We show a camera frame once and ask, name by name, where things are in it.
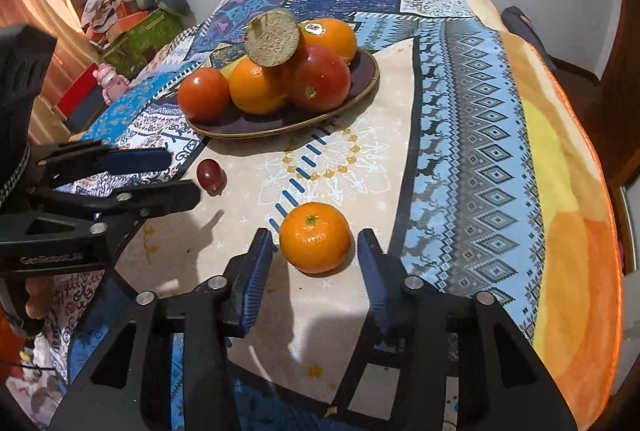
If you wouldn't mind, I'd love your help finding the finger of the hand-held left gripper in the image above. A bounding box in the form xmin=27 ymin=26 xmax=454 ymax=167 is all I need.
xmin=30 ymin=180 xmax=202 ymax=223
xmin=37 ymin=141 xmax=173 ymax=178

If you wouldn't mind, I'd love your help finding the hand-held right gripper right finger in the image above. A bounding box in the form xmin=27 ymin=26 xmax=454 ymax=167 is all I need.
xmin=325 ymin=227 xmax=578 ymax=431

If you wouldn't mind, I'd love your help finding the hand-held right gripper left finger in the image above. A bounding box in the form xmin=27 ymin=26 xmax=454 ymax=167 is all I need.
xmin=50 ymin=227 xmax=275 ymax=431

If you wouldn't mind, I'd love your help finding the small dark red fruit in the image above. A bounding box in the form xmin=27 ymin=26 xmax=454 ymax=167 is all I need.
xmin=196 ymin=158 xmax=227 ymax=197

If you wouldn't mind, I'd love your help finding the small mandarin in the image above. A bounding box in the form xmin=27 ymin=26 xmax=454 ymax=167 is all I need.
xmin=278 ymin=202 xmax=352 ymax=274

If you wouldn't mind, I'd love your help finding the red tomato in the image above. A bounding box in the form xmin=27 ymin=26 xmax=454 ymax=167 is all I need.
xmin=287 ymin=45 xmax=352 ymax=113
xmin=177 ymin=67 xmax=232 ymax=122

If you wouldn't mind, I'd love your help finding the purple plate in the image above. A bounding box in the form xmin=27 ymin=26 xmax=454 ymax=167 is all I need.
xmin=185 ymin=46 xmax=381 ymax=139

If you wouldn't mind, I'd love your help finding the large orange with sticker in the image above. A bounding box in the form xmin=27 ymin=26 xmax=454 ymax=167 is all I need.
xmin=298 ymin=18 xmax=358 ymax=64

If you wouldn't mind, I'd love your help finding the person's left hand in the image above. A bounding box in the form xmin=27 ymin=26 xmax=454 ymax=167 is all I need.
xmin=24 ymin=275 xmax=55 ymax=319

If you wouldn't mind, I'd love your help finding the red box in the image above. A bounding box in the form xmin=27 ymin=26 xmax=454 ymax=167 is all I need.
xmin=52 ymin=64 xmax=108 ymax=132

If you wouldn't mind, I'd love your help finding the pink toy figure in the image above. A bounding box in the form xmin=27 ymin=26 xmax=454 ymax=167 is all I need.
xmin=95 ymin=64 xmax=132 ymax=104

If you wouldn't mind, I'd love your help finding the green storage box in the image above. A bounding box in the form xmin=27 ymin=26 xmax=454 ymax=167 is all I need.
xmin=100 ymin=11 xmax=183 ymax=77

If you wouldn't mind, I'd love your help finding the blue patchwork blanket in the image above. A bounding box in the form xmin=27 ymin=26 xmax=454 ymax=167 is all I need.
xmin=50 ymin=0 xmax=556 ymax=431

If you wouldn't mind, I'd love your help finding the orange yellow blanket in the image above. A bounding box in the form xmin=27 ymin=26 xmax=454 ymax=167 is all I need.
xmin=452 ymin=0 xmax=623 ymax=417

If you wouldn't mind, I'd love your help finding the grey backpack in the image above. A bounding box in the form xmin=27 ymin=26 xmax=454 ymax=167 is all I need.
xmin=500 ymin=6 xmax=556 ymax=72

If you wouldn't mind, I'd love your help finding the brown wooden door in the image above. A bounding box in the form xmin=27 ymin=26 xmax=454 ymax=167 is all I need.
xmin=592 ymin=0 xmax=640 ymax=192

